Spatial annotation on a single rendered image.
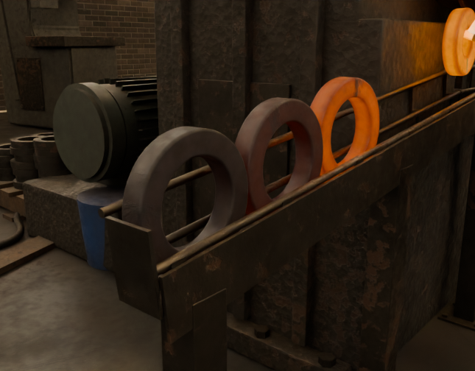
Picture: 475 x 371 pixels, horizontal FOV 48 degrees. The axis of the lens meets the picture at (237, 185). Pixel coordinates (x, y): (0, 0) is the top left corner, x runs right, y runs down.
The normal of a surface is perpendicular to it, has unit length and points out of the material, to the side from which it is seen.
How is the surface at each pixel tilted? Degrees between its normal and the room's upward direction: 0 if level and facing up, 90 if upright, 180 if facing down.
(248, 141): 64
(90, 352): 0
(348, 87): 91
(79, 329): 0
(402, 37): 90
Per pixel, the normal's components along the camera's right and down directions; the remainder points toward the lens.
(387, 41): 0.76, 0.17
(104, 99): 0.54, -0.56
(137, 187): -0.60, -0.21
